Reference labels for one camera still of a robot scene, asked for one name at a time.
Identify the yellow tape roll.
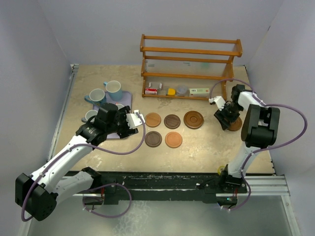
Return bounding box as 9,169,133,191
218,166,225,175

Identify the red white small box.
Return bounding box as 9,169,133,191
145,88,158,95

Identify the dark walnut coaster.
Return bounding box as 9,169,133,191
163,114,181,129

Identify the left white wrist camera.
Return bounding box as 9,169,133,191
126,110,145,129

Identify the light blue tall mug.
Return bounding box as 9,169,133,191
103,81,123,101

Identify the dark brown coaster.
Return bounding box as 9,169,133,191
145,131,162,148

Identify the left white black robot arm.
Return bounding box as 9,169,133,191
15,103,145,222

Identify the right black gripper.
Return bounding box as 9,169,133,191
214,102,243,130

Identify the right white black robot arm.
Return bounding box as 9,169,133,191
209,84,280,192

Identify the orange terracotta coaster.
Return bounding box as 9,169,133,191
165,132,183,148

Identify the brown red mug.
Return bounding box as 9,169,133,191
116,104,125,112

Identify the light wood coaster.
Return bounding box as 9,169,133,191
145,113,161,127

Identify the wooden three-tier shelf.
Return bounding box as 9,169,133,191
140,34,243,99

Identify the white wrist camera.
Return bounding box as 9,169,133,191
209,96,226,111
126,110,145,129

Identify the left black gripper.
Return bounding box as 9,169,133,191
106,107,138,137

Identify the grey blue mug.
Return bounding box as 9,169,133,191
81,110,98,123

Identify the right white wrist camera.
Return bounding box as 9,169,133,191
209,96,226,111

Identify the yellow small object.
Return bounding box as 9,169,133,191
167,88,176,96

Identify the ringed brown wooden coaster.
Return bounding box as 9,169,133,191
183,111,204,129

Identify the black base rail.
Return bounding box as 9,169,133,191
63,168,249,205

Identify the green white long box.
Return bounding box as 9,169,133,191
189,88,210,97

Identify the teal mug white inside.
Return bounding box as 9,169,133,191
84,88,107,107

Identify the aluminium frame rail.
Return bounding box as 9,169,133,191
246,176,302,236

